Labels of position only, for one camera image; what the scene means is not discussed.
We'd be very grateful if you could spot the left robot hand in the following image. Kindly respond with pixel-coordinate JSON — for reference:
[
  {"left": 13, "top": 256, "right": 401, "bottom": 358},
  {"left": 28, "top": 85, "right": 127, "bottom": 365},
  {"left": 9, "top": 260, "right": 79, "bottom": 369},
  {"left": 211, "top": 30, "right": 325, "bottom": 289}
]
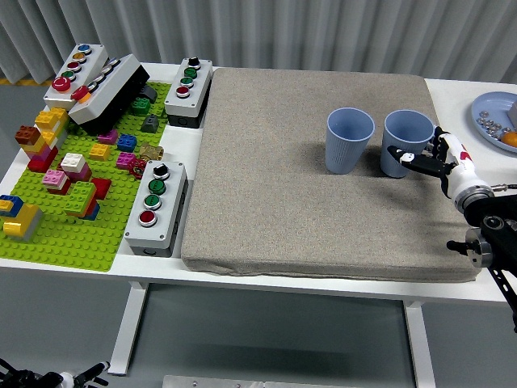
[{"left": 15, "top": 361, "right": 111, "bottom": 388}]

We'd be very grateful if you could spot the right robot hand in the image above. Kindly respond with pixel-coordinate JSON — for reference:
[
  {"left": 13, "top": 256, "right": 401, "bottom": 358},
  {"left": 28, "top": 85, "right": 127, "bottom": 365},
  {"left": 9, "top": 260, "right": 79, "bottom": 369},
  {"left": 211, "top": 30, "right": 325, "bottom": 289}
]
[{"left": 386, "top": 126, "right": 488, "bottom": 200}]

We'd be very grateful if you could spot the blue ribbed cup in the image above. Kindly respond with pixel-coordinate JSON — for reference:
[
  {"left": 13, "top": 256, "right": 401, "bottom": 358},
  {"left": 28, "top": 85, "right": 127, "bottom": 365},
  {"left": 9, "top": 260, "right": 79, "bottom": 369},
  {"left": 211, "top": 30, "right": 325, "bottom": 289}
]
[
  {"left": 325, "top": 107, "right": 376, "bottom": 175},
  {"left": 380, "top": 109, "right": 436, "bottom": 179}
]

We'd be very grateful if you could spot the white table leg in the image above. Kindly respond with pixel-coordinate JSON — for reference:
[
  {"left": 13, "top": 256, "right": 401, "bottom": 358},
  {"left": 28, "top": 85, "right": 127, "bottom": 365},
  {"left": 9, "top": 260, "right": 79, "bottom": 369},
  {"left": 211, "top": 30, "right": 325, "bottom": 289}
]
[
  {"left": 402, "top": 301, "right": 437, "bottom": 388},
  {"left": 107, "top": 281, "right": 149, "bottom": 375}
]

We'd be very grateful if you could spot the blue plate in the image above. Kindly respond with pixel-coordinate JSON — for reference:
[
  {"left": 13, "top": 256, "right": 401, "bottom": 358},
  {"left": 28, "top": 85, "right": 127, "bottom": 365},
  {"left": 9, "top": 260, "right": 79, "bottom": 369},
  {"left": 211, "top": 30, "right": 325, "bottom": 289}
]
[{"left": 471, "top": 91, "right": 517, "bottom": 154}]

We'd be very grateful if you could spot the green toy brick baseplate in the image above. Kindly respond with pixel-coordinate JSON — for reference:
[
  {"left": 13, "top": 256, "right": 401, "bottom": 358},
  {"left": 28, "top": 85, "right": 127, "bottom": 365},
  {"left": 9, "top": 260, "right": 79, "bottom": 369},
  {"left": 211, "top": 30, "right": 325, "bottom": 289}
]
[{"left": 0, "top": 82, "right": 172, "bottom": 273}]

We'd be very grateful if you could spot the large yellow toy brick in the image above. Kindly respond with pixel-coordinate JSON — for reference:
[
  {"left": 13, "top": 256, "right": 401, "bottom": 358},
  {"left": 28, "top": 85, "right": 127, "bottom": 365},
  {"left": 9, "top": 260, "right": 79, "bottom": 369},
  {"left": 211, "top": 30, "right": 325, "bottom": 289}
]
[{"left": 2, "top": 203, "right": 41, "bottom": 238}]

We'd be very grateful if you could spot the grey-brown mat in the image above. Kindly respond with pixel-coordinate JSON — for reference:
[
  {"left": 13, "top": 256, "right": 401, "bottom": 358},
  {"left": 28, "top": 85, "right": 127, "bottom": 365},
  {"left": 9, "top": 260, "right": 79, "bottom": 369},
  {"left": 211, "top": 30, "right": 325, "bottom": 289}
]
[{"left": 180, "top": 66, "right": 484, "bottom": 283}]

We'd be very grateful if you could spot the green toy brick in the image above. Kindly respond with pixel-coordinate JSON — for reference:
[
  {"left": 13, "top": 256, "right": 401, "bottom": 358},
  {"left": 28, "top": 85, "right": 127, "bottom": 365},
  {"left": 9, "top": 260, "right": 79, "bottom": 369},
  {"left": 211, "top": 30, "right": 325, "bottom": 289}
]
[
  {"left": 129, "top": 97, "right": 152, "bottom": 115},
  {"left": 64, "top": 181, "right": 98, "bottom": 215}
]

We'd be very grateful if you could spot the red toy brick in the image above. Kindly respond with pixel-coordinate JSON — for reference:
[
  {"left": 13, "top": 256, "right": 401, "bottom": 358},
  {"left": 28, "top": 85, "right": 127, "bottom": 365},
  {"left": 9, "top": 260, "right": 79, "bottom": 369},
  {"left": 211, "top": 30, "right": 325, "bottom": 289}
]
[
  {"left": 46, "top": 181, "right": 73, "bottom": 196},
  {"left": 27, "top": 155, "right": 58, "bottom": 174},
  {"left": 90, "top": 178, "right": 112, "bottom": 200}
]

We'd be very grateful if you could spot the four-button grey control box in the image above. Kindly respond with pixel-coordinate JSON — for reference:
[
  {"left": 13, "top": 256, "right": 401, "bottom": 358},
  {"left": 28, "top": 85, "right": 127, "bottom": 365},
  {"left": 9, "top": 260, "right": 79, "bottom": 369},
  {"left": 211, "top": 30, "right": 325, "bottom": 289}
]
[
  {"left": 124, "top": 160, "right": 189, "bottom": 259},
  {"left": 164, "top": 57, "right": 214, "bottom": 129}
]

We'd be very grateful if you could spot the pink toy brick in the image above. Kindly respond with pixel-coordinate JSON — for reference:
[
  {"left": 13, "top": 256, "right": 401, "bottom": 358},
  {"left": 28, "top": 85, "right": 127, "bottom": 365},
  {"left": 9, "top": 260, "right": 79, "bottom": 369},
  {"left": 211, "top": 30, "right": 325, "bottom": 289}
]
[
  {"left": 41, "top": 169, "right": 69, "bottom": 188},
  {"left": 24, "top": 145, "right": 60, "bottom": 162}
]

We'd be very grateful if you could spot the white toy brick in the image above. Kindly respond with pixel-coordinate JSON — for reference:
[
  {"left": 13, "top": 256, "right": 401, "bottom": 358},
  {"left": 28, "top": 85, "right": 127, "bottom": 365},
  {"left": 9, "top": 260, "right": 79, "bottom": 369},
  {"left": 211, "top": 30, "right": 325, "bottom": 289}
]
[{"left": 60, "top": 153, "right": 88, "bottom": 171}]

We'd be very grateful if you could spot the light orange toy brick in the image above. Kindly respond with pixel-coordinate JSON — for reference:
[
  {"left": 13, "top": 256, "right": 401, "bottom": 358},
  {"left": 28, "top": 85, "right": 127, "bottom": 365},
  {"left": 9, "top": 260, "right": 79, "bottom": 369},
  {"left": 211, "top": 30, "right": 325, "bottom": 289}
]
[{"left": 20, "top": 136, "right": 48, "bottom": 158}]

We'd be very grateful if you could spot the grey pleated curtain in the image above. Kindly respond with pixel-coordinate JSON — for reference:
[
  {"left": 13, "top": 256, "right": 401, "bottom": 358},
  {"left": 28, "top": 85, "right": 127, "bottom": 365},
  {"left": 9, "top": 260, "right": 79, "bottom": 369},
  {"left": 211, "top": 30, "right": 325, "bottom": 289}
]
[{"left": 0, "top": 0, "right": 517, "bottom": 88}]

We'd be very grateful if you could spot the brown toy brick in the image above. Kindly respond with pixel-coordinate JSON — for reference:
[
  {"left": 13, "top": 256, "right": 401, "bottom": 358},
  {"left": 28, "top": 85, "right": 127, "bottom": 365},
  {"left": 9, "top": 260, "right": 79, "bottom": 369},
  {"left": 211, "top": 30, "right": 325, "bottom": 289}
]
[{"left": 15, "top": 125, "right": 41, "bottom": 146}]

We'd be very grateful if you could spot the tilted grey control box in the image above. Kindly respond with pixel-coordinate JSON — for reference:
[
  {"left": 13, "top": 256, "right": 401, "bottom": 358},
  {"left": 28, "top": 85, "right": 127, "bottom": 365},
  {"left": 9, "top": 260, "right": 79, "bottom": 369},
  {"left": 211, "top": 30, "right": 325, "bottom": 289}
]
[{"left": 67, "top": 53, "right": 151, "bottom": 137}]

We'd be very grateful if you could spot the five-button grey control box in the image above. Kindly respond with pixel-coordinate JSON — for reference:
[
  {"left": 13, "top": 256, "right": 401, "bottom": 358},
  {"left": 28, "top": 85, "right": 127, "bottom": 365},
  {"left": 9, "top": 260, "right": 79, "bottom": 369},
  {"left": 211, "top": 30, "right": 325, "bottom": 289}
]
[{"left": 43, "top": 43, "right": 110, "bottom": 111}]

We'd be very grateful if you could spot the brass valve with red handle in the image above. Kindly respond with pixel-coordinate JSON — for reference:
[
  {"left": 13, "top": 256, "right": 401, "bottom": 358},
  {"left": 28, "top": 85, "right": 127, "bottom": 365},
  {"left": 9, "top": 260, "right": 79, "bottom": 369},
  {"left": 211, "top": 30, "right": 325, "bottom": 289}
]
[{"left": 129, "top": 142, "right": 165, "bottom": 178}]

